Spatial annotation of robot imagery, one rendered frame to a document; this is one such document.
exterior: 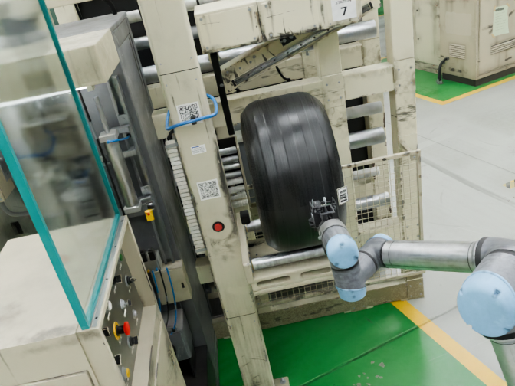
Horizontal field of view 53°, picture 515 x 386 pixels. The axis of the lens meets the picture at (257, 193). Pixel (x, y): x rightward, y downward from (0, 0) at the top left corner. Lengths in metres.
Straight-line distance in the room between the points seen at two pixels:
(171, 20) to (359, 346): 1.91
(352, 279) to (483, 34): 5.04
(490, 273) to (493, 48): 5.30
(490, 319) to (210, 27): 1.35
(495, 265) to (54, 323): 1.01
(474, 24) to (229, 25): 4.41
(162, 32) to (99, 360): 0.97
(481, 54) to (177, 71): 4.84
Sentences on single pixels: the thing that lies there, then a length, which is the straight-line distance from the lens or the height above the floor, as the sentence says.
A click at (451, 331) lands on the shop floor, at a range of 2.94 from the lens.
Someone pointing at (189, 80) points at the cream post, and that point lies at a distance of 1.73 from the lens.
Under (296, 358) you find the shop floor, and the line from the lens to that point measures 2.85.
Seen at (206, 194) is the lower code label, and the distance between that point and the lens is 1.87.
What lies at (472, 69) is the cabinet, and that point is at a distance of 6.26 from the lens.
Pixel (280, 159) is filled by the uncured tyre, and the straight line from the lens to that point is 1.67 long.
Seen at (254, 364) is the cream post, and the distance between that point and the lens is 2.39.
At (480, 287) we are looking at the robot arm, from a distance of 1.11.
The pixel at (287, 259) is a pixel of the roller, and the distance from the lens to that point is 1.96.
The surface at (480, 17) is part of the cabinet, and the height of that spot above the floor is 0.74.
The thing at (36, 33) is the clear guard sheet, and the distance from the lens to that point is 1.46.
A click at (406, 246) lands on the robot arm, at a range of 1.38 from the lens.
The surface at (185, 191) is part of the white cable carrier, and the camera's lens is 1.88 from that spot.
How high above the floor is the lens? 2.03
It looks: 27 degrees down
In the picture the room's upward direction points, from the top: 12 degrees counter-clockwise
